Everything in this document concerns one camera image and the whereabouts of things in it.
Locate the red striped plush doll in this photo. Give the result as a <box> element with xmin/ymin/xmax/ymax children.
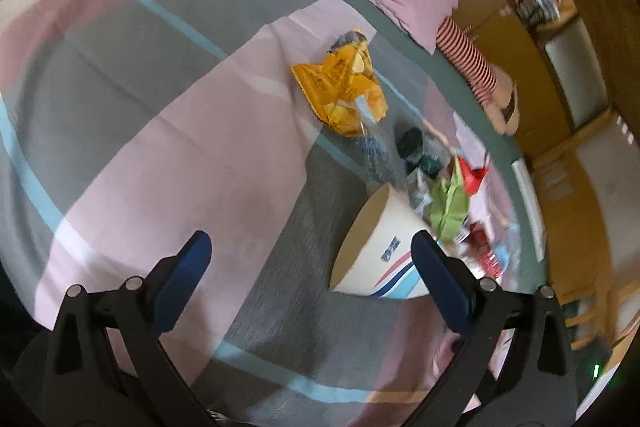
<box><xmin>435</xmin><ymin>17</ymin><xmax>522</xmax><ymax>138</ymax></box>

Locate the silver wrapper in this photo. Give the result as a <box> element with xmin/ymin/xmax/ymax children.
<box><xmin>405</xmin><ymin>167</ymin><xmax>437</xmax><ymax>219</ymax></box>

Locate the light green wrapper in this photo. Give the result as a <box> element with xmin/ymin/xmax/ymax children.
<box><xmin>429</xmin><ymin>157</ymin><xmax>472</xmax><ymax>243</ymax></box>

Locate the green bed sheet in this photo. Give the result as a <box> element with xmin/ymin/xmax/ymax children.
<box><xmin>270</xmin><ymin>0</ymin><xmax>551</xmax><ymax>270</ymax></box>

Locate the orange snack bag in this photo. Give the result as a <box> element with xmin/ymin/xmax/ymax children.
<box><xmin>291</xmin><ymin>32</ymin><xmax>390</xmax><ymax>138</ymax></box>

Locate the red wrapper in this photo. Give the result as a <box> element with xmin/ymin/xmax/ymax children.
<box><xmin>457</xmin><ymin>156</ymin><xmax>491</xmax><ymax>196</ymax></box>

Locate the pink grey checked blanket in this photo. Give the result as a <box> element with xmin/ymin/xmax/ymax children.
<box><xmin>0</xmin><ymin>0</ymin><xmax>531</xmax><ymax>427</ymax></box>

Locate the red white snack packet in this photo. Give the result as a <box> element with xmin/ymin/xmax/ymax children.
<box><xmin>462</xmin><ymin>222</ymin><xmax>507</xmax><ymax>279</ymax></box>

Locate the clear plastic bottle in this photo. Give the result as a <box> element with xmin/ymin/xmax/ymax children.
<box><xmin>352</xmin><ymin>97</ymin><xmax>401</xmax><ymax>188</ymax></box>

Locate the white paper bucket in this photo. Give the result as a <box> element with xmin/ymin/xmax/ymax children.
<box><xmin>328</xmin><ymin>183</ymin><xmax>437</xmax><ymax>299</ymax></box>

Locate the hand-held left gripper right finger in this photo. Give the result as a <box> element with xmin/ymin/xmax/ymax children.
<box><xmin>400</xmin><ymin>230</ymin><xmax>583</xmax><ymax>427</ymax></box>

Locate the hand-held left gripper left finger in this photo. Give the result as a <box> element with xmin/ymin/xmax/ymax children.
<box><xmin>42</xmin><ymin>230</ymin><xmax>216</xmax><ymax>427</ymax></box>

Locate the dark green wrapper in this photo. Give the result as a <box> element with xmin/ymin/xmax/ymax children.
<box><xmin>397</xmin><ymin>127</ymin><xmax>442</xmax><ymax>172</ymax></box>

